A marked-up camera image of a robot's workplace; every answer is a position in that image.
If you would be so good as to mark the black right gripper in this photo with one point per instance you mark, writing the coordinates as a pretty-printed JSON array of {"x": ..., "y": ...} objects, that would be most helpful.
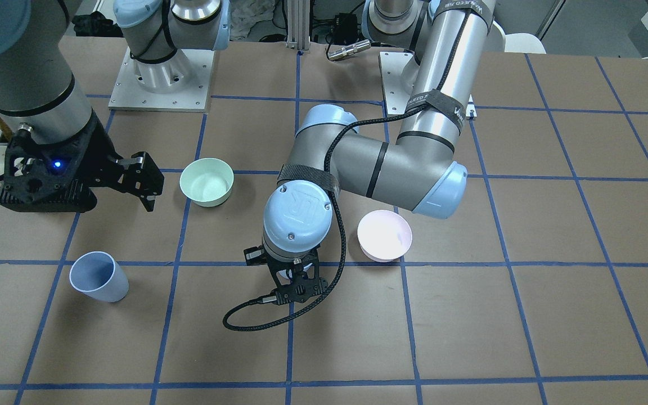
[{"x": 97, "y": 156}]

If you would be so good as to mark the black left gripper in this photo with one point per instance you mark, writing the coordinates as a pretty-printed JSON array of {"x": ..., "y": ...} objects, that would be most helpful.
[{"x": 254, "y": 256}]

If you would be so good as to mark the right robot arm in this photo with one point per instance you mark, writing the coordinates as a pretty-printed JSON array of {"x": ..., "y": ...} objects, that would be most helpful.
[{"x": 37, "y": 85}]

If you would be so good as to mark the green bowl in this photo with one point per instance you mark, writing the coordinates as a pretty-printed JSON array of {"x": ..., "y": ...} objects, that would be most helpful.
[{"x": 207, "y": 182}]

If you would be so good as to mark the blue cup standing on table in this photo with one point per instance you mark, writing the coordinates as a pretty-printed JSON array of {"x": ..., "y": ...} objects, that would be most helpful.
[{"x": 99, "y": 276}]

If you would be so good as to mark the pink bowl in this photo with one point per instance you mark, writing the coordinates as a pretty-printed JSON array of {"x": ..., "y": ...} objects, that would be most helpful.
[{"x": 384, "y": 236}]

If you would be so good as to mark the silver metal cylinder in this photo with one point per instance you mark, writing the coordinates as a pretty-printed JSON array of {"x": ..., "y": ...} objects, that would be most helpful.
[{"x": 348, "y": 51}]

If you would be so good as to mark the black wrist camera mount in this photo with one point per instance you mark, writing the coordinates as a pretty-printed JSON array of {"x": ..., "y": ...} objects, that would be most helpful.
[{"x": 45, "y": 178}]

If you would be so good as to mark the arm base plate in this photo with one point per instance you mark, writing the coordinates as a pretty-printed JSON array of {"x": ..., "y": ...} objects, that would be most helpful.
[
  {"x": 398, "y": 75},
  {"x": 178, "y": 85}
]

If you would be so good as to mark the aluminium frame post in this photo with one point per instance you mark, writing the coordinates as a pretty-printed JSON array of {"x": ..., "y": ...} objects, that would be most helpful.
[{"x": 298, "y": 25}]

